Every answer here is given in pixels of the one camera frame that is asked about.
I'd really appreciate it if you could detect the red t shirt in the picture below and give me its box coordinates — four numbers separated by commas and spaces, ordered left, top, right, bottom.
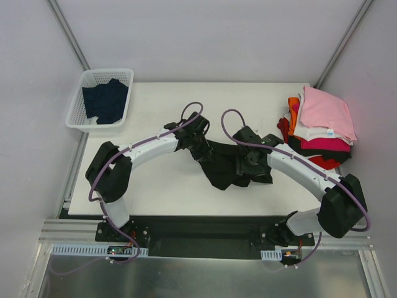
277, 118, 341, 170

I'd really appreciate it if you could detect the white t shirt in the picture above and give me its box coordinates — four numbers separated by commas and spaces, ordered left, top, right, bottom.
288, 86, 357, 146

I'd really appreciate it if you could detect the magenta t shirt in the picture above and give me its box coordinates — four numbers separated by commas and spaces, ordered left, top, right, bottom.
294, 110, 350, 152

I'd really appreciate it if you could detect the white plastic laundry basket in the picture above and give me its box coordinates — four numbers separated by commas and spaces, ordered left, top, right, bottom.
65, 68, 134, 134

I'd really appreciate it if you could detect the pink t shirt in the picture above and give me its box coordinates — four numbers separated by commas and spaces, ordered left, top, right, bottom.
300, 86, 357, 142

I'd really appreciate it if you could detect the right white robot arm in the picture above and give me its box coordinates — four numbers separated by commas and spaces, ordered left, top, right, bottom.
232, 126, 368, 247

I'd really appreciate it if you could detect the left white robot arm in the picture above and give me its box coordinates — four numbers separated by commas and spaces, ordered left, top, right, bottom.
85, 112, 211, 242

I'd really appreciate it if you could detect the navy blue t shirt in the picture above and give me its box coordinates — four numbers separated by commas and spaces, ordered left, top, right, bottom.
82, 79, 128, 125

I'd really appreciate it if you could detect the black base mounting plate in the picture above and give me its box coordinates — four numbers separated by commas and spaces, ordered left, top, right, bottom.
94, 215, 316, 258

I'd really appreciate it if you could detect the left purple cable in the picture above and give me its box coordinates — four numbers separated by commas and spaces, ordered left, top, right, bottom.
49, 101, 204, 275

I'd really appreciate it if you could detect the purple cable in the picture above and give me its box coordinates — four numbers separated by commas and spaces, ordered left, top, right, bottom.
49, 101, 204, 275
220, 108, 372, 270

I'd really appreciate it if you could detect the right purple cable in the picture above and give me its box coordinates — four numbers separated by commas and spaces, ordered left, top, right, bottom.
220, 108, 372, 270

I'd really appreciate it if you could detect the right white cable duct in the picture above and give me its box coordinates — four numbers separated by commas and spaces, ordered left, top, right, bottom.
261, 249, 282, 261

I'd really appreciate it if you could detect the white cable duct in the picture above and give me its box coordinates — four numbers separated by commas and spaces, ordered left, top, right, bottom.
261, 249, 282, 261
51, 244, 138, 258

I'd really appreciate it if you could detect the aluminium frame rail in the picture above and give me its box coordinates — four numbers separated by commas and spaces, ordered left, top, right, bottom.
38, 219, 375, 251

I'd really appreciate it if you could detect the left white cable duct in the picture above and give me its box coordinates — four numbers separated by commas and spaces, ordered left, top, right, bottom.
51, 244, 138, 258

